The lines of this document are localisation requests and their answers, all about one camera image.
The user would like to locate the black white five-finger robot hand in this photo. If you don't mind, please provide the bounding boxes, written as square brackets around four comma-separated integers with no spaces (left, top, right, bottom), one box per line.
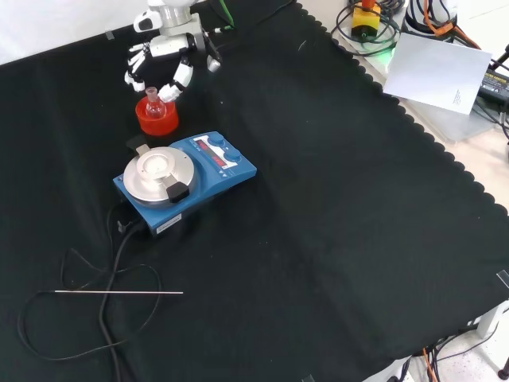
[123,9,223,103]

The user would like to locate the clear round-bottom flask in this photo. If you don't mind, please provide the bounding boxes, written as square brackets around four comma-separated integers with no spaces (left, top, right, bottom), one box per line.
[144,86,166,121]

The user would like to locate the heater with blue base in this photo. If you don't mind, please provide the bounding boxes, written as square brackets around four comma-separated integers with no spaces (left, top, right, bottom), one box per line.
[112,131,258,239]

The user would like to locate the yellow stop button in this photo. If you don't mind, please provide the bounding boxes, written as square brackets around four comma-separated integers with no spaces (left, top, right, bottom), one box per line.
[351,0,383,41]

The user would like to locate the black bench cloth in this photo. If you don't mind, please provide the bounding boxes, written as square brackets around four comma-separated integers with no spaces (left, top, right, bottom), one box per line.
[0,0,509,382]

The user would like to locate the thin steel probe rod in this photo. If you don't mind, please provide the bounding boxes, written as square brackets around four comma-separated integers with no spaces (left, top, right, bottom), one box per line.
[54,290,185,296]

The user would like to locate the pale board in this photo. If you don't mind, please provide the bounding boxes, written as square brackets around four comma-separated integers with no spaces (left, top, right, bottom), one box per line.
[382,32,494,116]

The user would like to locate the black power adapter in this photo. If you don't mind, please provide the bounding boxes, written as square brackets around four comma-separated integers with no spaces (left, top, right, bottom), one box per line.
[476,67,509,107]

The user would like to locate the white bench leg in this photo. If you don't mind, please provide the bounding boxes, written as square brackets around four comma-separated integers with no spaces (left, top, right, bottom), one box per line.
[474,301,509,340]

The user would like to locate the green cable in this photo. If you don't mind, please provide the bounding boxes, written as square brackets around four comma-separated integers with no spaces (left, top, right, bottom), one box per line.
[214,0,236,33]

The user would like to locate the orange flask support ring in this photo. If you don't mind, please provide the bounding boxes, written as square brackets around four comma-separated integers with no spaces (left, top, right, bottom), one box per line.
[134,94,181,138]

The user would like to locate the aluminium heating block black handles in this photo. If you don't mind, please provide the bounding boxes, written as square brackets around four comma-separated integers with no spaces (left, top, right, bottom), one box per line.
[122,134,197,210]

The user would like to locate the black coiled cable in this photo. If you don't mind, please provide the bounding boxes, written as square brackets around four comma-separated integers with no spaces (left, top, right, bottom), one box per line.
[330,0,402,57]

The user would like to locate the thick black power cable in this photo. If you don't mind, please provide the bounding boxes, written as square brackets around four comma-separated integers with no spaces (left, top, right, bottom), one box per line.
[99,222,149,382]

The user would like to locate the thin black probe cable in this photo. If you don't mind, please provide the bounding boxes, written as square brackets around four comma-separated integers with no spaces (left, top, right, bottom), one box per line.
[17,201,162,361]

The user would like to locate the orange floor cable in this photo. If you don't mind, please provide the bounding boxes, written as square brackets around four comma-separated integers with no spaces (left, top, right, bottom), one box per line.
[420,345,439,382]

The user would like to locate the black floor cable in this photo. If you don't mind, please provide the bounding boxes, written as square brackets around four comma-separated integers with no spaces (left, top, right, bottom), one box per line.
[412,321,503,382]

